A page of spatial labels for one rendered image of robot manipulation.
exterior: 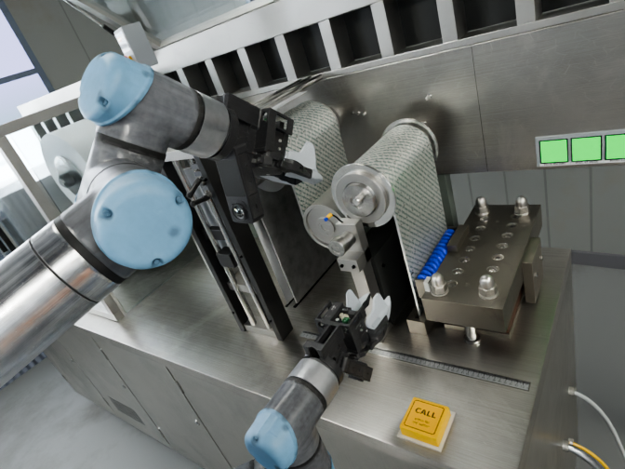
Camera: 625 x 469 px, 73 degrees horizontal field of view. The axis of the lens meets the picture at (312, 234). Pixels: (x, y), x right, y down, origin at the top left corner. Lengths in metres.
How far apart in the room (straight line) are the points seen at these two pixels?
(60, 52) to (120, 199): 3.60
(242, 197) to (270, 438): 0.32
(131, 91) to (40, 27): 3.46
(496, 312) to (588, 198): 1.71
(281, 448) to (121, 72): 0.49
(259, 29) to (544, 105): 0.76
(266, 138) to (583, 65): 0.67
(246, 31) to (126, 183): 1.04
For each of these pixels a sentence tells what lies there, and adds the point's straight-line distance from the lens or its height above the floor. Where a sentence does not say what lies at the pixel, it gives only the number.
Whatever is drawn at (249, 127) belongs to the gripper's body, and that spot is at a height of 1.49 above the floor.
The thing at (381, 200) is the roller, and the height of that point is 1.25.
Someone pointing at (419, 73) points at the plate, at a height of 1.40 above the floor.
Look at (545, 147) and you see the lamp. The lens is 1.08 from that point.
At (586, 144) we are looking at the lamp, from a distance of 1.07.
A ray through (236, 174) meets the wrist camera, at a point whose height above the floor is 1.45.
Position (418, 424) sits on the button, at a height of 0.92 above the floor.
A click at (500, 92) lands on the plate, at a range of 1.06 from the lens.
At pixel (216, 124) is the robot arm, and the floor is 1.52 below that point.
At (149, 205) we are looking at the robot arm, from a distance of 0.35.
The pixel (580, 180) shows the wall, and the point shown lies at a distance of 2.49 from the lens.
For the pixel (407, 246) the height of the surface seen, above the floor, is 1.12.
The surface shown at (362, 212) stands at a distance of 0.88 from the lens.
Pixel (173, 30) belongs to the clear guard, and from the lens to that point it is 1.57.
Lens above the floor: 1.60
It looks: 26 degrees down
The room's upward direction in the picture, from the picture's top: 20 degrees counter-clockwise
